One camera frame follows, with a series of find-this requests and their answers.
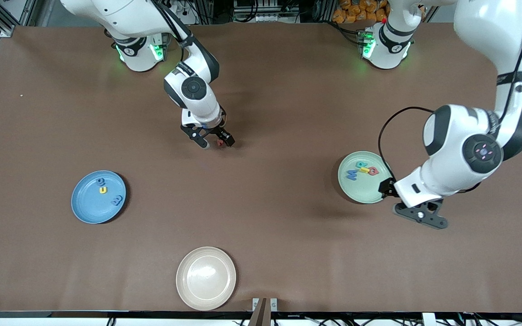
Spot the blue plate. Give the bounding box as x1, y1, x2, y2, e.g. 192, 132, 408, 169
71, 170, 127, 225

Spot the dark control box with cables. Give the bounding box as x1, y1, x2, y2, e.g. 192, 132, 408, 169
233, 0, 301, 24

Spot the beige plate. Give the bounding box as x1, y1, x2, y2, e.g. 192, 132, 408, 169
176, 246, 237, 311

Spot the pale green plate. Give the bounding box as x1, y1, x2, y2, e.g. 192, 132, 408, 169
338, 151, 394, 204

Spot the white power strip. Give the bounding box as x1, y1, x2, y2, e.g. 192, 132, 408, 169
166, 0, 198, 25

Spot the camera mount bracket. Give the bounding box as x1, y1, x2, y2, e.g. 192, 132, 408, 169
252, 297, 279, 326

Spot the orange packets pile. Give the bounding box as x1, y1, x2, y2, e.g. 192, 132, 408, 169
332, 0, 391, 24

